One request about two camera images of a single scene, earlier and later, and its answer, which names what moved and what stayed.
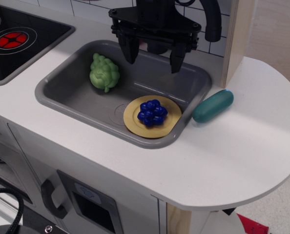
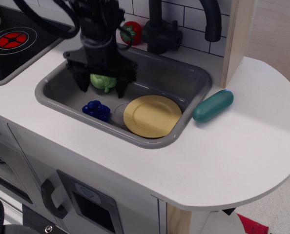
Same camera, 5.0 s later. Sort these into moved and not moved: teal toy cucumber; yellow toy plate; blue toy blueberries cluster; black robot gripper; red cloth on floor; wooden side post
Moved: blue toy blueberries cluster; black robot gripper
Not moved: wooden side post; yellow toy plate; red cloth on floor; teal toy cucumber
